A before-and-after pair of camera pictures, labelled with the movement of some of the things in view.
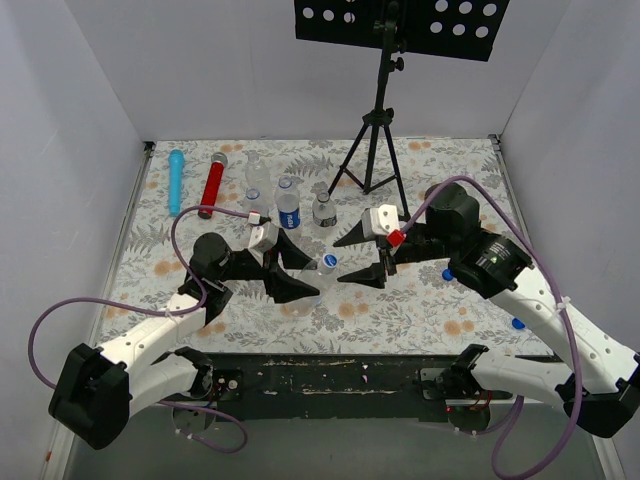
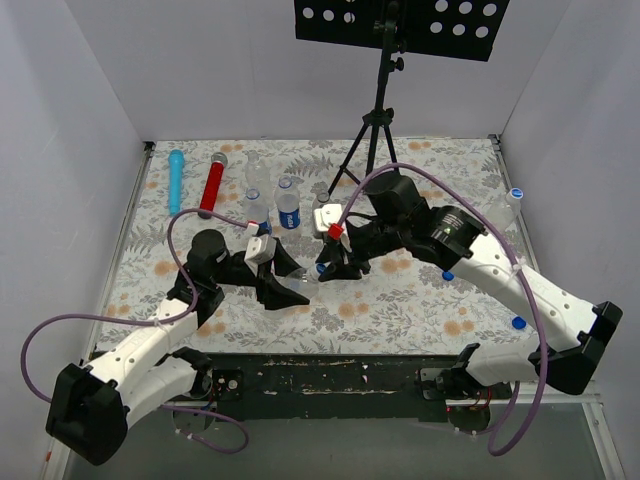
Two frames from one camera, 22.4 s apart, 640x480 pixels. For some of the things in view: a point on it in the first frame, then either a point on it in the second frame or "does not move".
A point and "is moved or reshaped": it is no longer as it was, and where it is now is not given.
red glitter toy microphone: (212, 184) does not move
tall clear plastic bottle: (257, 177) does not move
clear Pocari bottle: (321, 276) to (503, 211)
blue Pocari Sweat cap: (330, 261) is moved or reshaped
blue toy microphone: (175, 163) does not move
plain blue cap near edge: (518, 324) does not move
